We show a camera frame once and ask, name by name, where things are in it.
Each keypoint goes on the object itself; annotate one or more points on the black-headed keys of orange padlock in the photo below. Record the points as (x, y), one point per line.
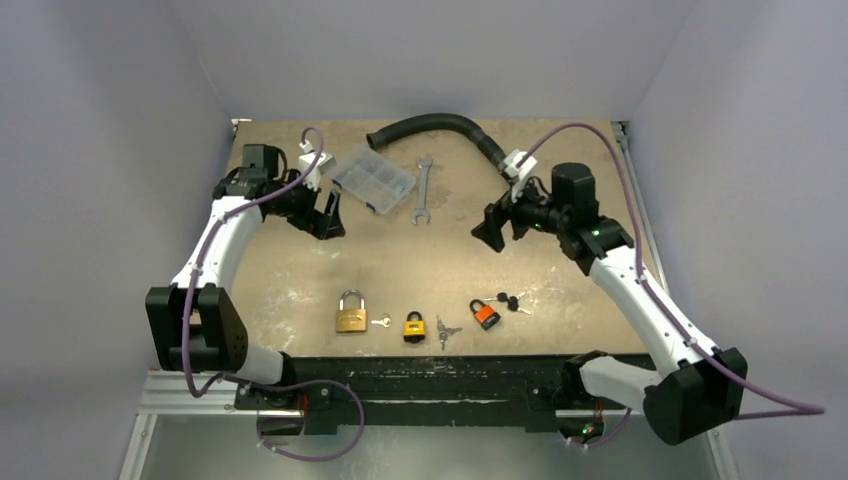
(511, 301)

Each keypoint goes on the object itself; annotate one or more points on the silver open-end wrench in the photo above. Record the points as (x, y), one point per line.
(421, 213)

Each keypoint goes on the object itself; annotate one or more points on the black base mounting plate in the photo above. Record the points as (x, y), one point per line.
(522, 391)

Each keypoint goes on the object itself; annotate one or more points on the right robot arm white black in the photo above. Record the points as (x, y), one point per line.
(694, 385)

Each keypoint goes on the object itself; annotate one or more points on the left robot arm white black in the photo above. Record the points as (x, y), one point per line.
(193, 320)

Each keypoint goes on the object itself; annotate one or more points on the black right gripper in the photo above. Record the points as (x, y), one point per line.
(506, 217)

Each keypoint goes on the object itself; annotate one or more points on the orange black padlock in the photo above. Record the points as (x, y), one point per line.
(486, 316)

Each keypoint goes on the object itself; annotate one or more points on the clear plastic compartment box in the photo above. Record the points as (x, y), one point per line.
(373, 179)

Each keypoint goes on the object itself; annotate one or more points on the silver keys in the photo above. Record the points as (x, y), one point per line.
(445, 332)

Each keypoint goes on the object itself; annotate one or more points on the brass padlock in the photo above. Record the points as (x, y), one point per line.
(351, 315)

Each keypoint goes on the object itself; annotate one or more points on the yellow padlock black shackle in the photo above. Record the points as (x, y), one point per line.
(414, 328)

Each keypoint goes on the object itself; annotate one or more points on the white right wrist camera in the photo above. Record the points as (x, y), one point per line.
(518, 167)

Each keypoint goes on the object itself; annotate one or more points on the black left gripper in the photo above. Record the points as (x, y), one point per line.
(321, 225)

